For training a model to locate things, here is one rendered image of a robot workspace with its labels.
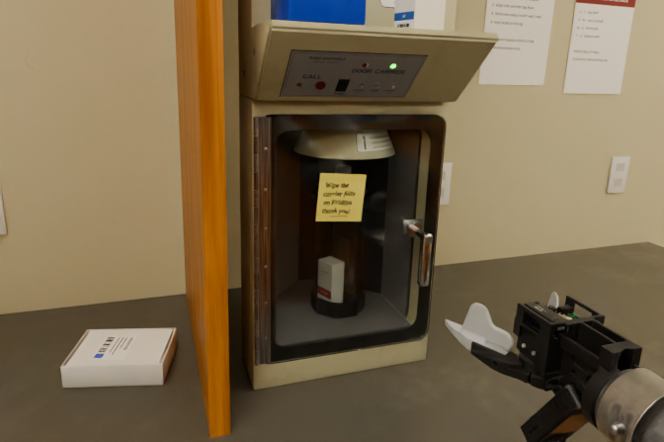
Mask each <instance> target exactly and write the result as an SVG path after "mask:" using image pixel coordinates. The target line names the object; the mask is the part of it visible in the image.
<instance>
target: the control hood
mask: <svg viewBox="0 0 664 442"><path fill-rule="evenodd" d="M498 38H499V36H497V34H493V33H477V32H461V31H444V30H427V29H411V28H394V27H379V26H362V25H346V24H329V23H312V22H297V21H280V20H270V21H267V22H264V23H260V24H257V25H254V27H252V98H254V100H256V101H347V102H454V101H456V100H457V99H458V97H459V96H460V94H461V93H462V91H463V90H464V89H465V87H466V86H467V84H468V83H469V81H470V80H471V78H472V77H473V76H474V74H475V73H476V71H477V70H478V68H479V67H480V65H481V64H482V62H483V61H484V60H485V58H486V57H487V55H488V54H489V52H490V51H491V49H492V48H493V47H494V46H495V45H496V43H497V42H498ZM292 49H298V50H322V51H345V52H370V53H394V54H418V55H428V57H427V59H426V60H425V62H424V64H423V66H422V68H421V69H420V71H419V73H418V75H417V76H416V78H415V80H414V82H413V84H412V85H411V87H410V89H409V91H408V93H407V94H406V96H405V98H362V97H280V94H281V90H282V86H283V82H284V78H285V74H286V70H287V67H288V63H289V59H290V55H291V50H292Z"/></svg>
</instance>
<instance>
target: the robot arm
mask: <svg viewBox="0 0 664 442"><path fill-rule="evenodd" d="M575 304H576V305H578V306H579V307H581V308H583V309H585V310H587V311H589V312H591V313H592V315H591V316H586V317H580V316H578V315H577V314H575V313H574V308H575ZM604 321H605V316H604V315H603V314H601V313H599V312H597V311H596V310H594V309H591V308H590V307H588V306H586V305H584V304H583V303H581V302H579V301H577V300H576V299H574V298H572V297H570V296H566V300H565V306H560V307H559V306H558V295H557V293H556V292H552V293H551V296H550V298H549V301H548V304H547V306H544V305H542V304H541V303H540V302H538V301H535V302H529V303H525V305H523V304H521V303H518V306H517V313H516V316H515V320H514V328H513V333H515V334H516V335H517V336H518V340H517V348H518V349H519V350H520V351H519V358H518V356H517V354H515V353H513V352H512V351H510V350H511V349H512V348H513V347H514V339H513V337H512V336H511V334H510V333H509V332H507V331H505V330H503V329H501V328H499V327H497V326H495V325H494V324H493V322H492V319H491V317H490V314H489V311H488V309H487V307H486V306H484V305H482V304H480V303H474V304H472V305H471V306H470V308H469V311H468V313H467V315H466V318H465V320H464V323H463V325H461V324H459V323H456V322H454V321H451V320H449V319H446V320H445V325H446V327H447V328H448V330H449V331H450V332H451V333H452V334H453V335H454V337H455V338H456V339H457V340H458V341H459V342H460V343H461V344H462V345H463V346H464V347H465V348H466V349H467V350H469V351H470V352H471V355H473V356H474V357H476V358H477V359H478V360H480V361H481V362H482V363H484V364H485V365H487V366H488V367H490V368H491V369H493V370H495V371H497V372H499V373H501V374H503V375H506V376H509V377H512V378H515V379H518V380H521V381H523V382H524V383H529V384H530V385H531V386H533V387H535V388H538V389H541V390H545V391H546V392H547V391H553V393H554V394H555V396H554V397H553V398H551V399H550V400H549V401H548V402H547V403H546V404H545V405H544V406H543V407H542V408H541V409H539V410H538V411H537V412H536V413H535V414H534V415H532V416H531V417H530V419H529V420H527V421H526V422H525V423H524V424H523V425H522V426H521V429H522V431H523V433H524V435H525V437H526V440H527V442H565V441H566V439H567V438H568V437H569V436H571V435H572V434H573V433H575V432H576V431H577V430H579V429H580V428H581V427H583V426H584V425H585V424H586V423H588V422H590V423H591V424H592V425H593V426H595V427H596V428H597V429H598V430H599V431H600V433H601V434H602V435H603V436H604V437H605V438H606V439H607V440H609V441H610V442H664V379H663V378H661V377H659V376H658V375H656V374H655V373H653V372H652V371H649V370H647V369H645V368H640V367H639V362H640V356H641V351H642V347H641V346H639V345H637V344H636V343H634V342H632V341H631V340H629V339H627V338H626V337H624V336H622V335H620V334H619V333H617V332H615V331H614V330H612V329H610V328H608V327H607V326H605V325H604Z"/></svg>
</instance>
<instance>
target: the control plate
mask: <svg viewBox="0 0 664 442"><path fill-rule="evenodd" d="M427 57H428V55H418V54H394V53H370V52H345V51H322V50H298V49H292V50H291V52H290V59H289V63H288V67H287V70H286V74H285V78H284V82H283V86H282V90H281V94H280V97H362V98H405V96H406V94H407V93H408V91H409V89H410V87H411V85H412V84H413V82H414V80H415V78H416V76H417V75H418V73H419V71H420V69H421V68H422V66H423V64H424V62H425V60H426V59H427ZM364 62H367V63H368V64H369V66H368V67H366V68H361V64H362V63H364ZM392 63H396V64H397V66H396V67H395V68H393V69H390V68H389V65H390V64H392ZM339 79H350V82H349V85H348V87H347V89H346V92H336V91H335V89H336V87H337V84H338V81H339ZM320 81H323V82H325V84H326V86H325V88H324V89H321V90H318V89H316V87H315V84H316V83H317V82H320ZM297 82H302V83H303V85H302V86H301V87H296V86H295V84H296V83H297ZM362 82H363V83H365V86H364V88H361V87H359V84H360V83H362ZM376 83H379V84H380V86H379V88H375V87H374V85H375V84H376ZM392 83H394V84H396V85H395V88H393V89H392V88H390V87H389V85H390V84H392Z"/></svg>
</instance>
